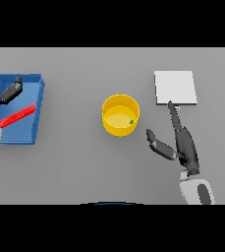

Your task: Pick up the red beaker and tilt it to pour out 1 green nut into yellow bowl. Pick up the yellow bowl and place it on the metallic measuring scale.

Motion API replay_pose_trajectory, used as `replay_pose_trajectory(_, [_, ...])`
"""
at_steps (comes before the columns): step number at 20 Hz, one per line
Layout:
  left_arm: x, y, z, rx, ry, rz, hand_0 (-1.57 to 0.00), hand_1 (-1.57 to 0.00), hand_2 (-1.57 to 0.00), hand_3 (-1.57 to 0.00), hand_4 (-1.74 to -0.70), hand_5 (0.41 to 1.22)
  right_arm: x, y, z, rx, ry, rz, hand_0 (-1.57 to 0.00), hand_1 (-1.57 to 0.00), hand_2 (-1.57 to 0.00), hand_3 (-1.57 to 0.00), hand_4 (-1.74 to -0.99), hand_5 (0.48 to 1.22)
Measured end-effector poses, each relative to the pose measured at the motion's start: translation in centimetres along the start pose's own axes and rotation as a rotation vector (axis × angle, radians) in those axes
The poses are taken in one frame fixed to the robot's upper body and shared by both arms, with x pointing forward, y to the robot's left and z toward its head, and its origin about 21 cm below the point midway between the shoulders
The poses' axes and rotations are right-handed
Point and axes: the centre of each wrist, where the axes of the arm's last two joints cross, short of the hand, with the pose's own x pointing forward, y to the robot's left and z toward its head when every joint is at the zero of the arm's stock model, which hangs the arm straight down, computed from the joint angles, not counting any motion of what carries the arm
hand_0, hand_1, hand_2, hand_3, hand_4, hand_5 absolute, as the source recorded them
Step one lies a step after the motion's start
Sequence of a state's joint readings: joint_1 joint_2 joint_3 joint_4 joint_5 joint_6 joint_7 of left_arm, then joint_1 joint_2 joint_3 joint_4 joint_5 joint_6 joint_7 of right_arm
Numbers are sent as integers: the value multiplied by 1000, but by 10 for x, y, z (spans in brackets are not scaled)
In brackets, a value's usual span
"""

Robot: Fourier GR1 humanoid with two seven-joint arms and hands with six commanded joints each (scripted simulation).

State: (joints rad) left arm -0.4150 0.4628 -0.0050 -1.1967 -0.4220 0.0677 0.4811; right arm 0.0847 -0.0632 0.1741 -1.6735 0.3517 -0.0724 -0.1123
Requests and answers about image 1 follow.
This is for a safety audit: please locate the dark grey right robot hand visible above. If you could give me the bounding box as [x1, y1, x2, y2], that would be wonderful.
[145, 99, 200, 177]

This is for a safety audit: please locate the red beaker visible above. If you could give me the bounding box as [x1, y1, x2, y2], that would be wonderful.
[0, 102, 37, 129]

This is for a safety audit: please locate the pale square measuring scale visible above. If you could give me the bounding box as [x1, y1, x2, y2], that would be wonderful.
[153, 70, 198, 106]

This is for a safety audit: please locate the yellow bowl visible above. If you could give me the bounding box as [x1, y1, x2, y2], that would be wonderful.
[101, 94, 141, 138]

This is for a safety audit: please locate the blue tray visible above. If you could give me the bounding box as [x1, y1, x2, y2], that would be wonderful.
[0, 73, 46, 146]

